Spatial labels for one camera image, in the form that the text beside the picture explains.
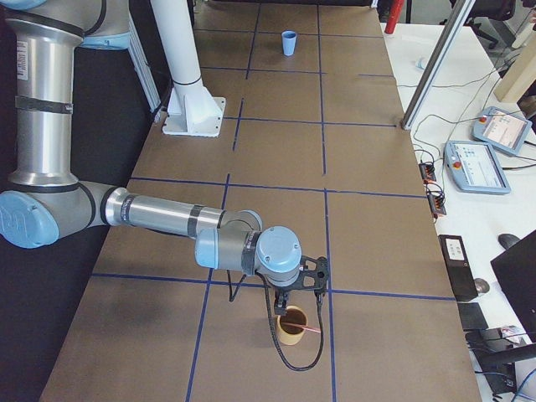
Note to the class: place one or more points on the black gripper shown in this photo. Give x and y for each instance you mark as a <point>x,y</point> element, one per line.
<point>280,292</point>

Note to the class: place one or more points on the red chopstick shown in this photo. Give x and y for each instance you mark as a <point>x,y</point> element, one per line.
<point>302,327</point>

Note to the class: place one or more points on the blue plastic cup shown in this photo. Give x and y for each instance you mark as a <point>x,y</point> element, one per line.
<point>288,42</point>

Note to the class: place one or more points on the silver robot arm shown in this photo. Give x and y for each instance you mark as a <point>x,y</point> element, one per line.
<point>48,202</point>

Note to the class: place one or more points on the tan wooden cup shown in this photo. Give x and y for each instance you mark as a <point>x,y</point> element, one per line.
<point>290,336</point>

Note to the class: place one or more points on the black labelled box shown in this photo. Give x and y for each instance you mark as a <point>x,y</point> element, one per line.
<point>457,266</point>

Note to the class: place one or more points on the near orange connector board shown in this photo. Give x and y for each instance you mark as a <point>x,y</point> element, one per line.
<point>436,201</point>

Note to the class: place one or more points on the orange connector board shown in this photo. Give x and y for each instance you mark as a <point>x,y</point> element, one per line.
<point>436,201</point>
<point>427,172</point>

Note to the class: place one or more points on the far orange connector board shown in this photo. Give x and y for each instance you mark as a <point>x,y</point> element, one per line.
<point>427,172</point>

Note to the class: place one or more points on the metal tin can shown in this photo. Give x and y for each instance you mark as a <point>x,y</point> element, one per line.
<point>481,286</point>

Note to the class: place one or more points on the black computer mouse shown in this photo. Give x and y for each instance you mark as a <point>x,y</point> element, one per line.
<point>507,241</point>

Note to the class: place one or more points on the near teach pendant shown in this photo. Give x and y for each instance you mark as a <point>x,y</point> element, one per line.
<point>474,168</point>

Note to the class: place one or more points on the teach pendant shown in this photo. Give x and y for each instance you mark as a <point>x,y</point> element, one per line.
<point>505,131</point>
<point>474,168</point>

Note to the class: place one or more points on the black monitor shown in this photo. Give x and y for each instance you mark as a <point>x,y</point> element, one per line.
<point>515,272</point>

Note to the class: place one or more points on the far teach pendant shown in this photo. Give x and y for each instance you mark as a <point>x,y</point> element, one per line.
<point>505,131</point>

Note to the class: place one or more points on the red cylinder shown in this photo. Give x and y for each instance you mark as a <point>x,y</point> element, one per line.
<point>394,14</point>

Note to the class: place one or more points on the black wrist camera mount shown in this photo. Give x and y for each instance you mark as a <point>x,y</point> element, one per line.
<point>313,275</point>

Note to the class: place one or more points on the white pedestal column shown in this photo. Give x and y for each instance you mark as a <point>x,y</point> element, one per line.
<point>192,110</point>

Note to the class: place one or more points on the aluminium frame post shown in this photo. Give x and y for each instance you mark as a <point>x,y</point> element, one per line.
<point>448,36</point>

